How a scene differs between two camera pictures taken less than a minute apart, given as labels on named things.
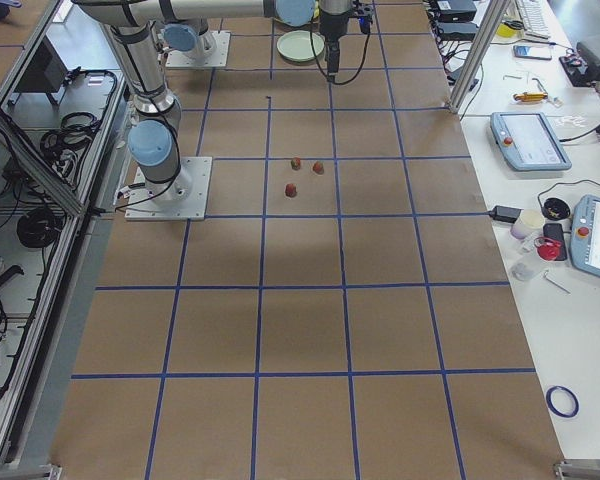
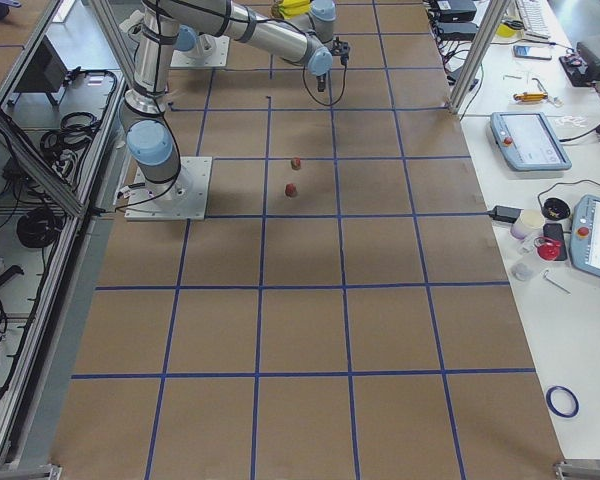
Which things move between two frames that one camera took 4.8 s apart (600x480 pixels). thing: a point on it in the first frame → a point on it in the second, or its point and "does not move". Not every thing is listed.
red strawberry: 291,190 does not move
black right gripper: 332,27 → 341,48
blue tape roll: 553,407 does not move
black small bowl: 555,209 does not move
